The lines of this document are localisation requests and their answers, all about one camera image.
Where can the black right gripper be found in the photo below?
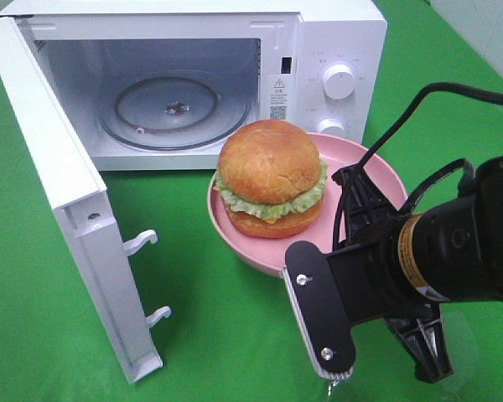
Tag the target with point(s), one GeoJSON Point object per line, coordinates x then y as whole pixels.
{"type": "Point", "coordinates": [368, 276]}

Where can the pink round plate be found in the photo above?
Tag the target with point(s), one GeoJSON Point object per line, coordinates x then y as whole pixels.
{"type": "Point", "coordinates": [268, 255]}

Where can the burger with lettuce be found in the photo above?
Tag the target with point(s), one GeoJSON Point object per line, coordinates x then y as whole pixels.
{"type": "Point", "coordinates": [271, 179]}

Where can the white microwave door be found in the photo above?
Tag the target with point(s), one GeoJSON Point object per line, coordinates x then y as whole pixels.
{"type": "Point", "coordinates": [78, 198]}

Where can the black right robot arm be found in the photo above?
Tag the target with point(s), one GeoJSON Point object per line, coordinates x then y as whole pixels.
{"type": "Point", "coordinates": [445, 244]}

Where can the lower white microwave knob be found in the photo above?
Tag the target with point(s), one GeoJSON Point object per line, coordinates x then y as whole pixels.
{"type": "Point", "coordinates": [331, 126]}

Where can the white microwave knob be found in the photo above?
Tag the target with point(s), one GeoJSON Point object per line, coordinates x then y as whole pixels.
{"type": "Point", "coordinates": [331, 126]}
{"type": "Point", "coordinates": [338, 81]}

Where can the green table cloth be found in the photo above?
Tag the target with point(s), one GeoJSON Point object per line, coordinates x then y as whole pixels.
{"type": "Point", "coordinates": [232, 335]}

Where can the upper white microwave knob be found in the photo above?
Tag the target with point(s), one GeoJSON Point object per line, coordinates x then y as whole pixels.
{"type": "Point", "coordinates": [338, 81]}

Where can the glass microwave turntable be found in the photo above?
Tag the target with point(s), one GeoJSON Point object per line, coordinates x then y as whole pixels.
{"type": "Point", "coordinates": [178, 109]}

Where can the white microwave oven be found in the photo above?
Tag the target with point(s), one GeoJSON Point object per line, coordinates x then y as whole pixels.
{"type": "Point", "coordinates": [86, 48]}

